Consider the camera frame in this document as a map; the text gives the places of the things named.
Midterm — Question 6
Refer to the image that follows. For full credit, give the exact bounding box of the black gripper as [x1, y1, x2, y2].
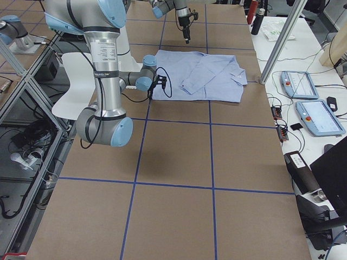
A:
[147, 81, 158, 99]
[178, 16, 190, 44]

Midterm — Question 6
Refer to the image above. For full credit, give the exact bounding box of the blue striped button shirt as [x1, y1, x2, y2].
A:
[152, 50, 248, 103]

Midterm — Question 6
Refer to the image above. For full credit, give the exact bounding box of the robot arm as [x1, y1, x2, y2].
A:
[149, 0, 196, 44]
[45, 1, 157, 147]

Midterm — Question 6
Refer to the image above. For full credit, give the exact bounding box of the red bottle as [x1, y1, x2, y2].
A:
[247, 0, 259, 25]

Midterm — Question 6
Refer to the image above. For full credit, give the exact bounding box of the black water bottle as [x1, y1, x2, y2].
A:
[250, 8, 266, 35]

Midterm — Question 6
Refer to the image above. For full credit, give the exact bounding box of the white plastic chair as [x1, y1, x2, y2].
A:
[52, 52, 95, 120]

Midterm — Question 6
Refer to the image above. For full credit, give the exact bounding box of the upper teach pendant tablet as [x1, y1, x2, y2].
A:
[280, 71, 319, 100]

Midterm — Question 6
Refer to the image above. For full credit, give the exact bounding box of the teach pendant tablet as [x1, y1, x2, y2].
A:
[295, 100, 346, 137]
[280, 71, 319, 100]

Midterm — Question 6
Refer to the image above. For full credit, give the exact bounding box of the lower teach pendant tablet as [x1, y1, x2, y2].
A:
[295, 100, 346, 137]

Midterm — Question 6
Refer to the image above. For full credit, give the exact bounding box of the black phone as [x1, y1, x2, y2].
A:
[326, 96, 338, 112]

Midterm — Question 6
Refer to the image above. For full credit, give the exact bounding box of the black monitor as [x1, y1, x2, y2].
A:
[310, 138, 346, 215]

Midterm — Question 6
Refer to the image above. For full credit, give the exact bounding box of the aluminium frame post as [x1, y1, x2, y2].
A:
[259, 0, 307, 85]

